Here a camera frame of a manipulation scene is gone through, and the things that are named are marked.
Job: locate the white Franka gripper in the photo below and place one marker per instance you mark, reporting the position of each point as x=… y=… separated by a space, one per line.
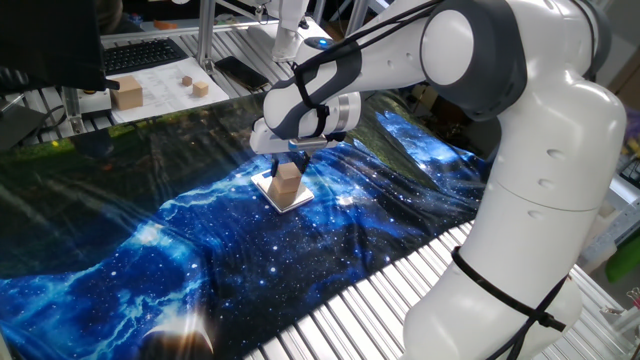
x=262 y=142

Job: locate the light wooden cube block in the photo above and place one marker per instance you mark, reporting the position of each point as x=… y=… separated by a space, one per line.
x=287 y=178

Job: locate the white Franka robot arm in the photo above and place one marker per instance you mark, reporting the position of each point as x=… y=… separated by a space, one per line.
x=525 y=250

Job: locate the silver digital pocket scale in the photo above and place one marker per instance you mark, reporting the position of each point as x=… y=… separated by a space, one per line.
x=300 y=201

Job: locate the black smartphone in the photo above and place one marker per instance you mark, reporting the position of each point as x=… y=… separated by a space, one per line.
x=242 y=73

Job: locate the medium wooden cube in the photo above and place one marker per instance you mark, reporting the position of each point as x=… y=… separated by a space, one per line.
x=200 y=90

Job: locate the galaxy print cloth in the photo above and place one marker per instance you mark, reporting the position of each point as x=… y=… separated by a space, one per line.
x=250 y=275

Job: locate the white cylindrical device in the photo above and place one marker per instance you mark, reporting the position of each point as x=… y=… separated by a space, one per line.
x=285 y=45

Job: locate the tiny wooden cube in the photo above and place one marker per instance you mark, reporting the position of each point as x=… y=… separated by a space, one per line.
x=187 y=81

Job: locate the white printed paper sheet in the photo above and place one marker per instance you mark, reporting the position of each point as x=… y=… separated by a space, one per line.
x=160 y=100

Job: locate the large wooden cube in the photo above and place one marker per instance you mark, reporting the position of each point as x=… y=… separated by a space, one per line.
x=126 y=94

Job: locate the black computer keyboard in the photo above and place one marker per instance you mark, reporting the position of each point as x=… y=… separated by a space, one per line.
x=140 y=55

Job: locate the small orange object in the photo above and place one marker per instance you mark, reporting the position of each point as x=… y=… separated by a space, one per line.
x=165 y=25

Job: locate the black computer monitor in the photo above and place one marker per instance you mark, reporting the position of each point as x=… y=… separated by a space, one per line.
x=45 y=40

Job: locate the dark grey flat panel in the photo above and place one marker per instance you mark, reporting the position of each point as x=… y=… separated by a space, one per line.
x=15 y=125

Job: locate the green plastic object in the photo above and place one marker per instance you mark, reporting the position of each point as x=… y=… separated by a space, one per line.
x=625 y=260

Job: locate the upright aluminium frame post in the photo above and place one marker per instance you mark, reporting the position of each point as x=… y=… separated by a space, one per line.
x=206 y=30

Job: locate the horizontal aluminium frame rail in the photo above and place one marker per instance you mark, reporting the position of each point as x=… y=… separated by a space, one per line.
x=150 y=32

